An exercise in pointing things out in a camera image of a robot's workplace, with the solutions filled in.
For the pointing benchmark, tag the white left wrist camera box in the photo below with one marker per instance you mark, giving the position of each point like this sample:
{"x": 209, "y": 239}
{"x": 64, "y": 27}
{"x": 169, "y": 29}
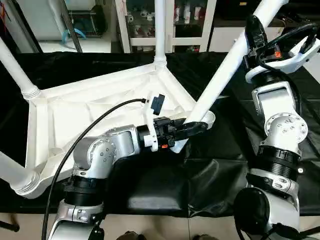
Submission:
{"x": 152, "y": 120}

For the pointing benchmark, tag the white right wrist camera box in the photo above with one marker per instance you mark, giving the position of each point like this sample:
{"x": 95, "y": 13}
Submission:
{"x": 295, "y": 50}

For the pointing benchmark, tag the black metal bench leg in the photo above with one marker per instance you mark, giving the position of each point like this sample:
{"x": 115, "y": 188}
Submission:
{"x": 7, "y": 226}

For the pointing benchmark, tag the teal plastic object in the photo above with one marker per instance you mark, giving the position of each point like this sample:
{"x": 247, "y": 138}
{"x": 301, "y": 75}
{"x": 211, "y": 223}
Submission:
{"x": 72, "y": 34}

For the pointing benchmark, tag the white plastic table top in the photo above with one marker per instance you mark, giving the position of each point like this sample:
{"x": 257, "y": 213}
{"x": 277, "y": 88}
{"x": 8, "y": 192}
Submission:
{"x": 100, "y": 100}

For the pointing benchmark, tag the white drawer unit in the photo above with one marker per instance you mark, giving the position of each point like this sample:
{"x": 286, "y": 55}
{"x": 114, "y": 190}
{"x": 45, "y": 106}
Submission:
{"x": 227, "y": 39}

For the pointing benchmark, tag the black work mat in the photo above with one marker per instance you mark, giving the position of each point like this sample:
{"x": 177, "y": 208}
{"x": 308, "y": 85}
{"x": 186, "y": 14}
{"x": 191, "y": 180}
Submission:
{"x": 220, "y": 165}

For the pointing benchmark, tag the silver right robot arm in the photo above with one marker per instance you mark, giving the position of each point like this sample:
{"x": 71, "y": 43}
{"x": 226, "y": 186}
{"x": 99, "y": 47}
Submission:
{"x": 277, "y": 130}

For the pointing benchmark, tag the grey metal pole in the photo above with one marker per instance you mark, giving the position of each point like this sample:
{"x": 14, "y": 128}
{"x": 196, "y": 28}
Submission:
{"x": 70, "y": 25}

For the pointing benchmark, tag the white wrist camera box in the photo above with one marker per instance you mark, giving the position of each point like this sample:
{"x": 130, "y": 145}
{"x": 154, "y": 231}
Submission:
{"x": 152, "y": 120}
{"x": 295, "y": 50}

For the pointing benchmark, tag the white glass door cabinet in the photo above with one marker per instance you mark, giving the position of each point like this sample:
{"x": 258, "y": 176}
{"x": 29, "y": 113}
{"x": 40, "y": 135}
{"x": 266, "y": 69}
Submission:
{"x": 185, "y": 22}

